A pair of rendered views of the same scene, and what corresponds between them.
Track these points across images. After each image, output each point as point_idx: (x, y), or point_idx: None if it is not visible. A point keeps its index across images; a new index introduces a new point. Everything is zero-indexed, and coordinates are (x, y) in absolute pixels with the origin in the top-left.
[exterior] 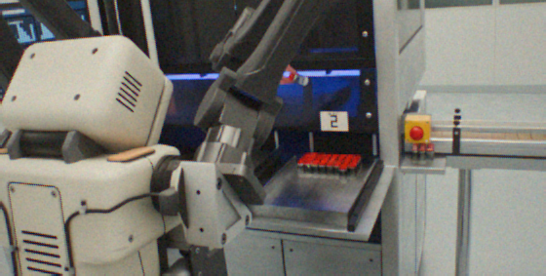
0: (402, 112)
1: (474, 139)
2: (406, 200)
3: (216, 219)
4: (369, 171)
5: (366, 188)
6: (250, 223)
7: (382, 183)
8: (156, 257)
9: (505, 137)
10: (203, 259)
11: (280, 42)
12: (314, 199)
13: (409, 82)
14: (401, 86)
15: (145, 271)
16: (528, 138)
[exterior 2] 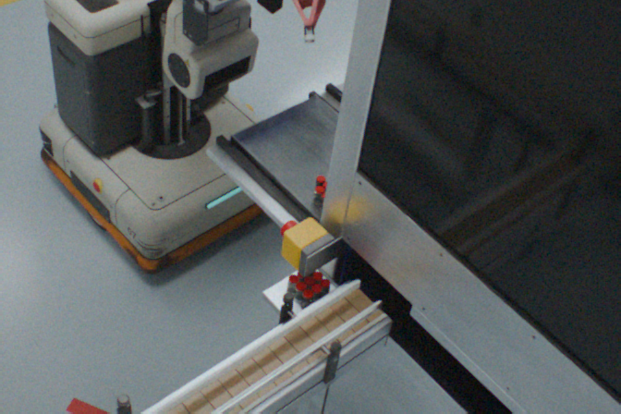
0: (353, 247)
1: (267, 334)
2: (359, 373)
3: None
4: (300, 200)
5: (272, 184)
6: None
7: (284, 217)
8: None
9: (243, 381)
10: (188, 1)
11: None
12: (301, 153)
13: (431, 297)
14: (358, 215)
15: None
16: (209, 394)
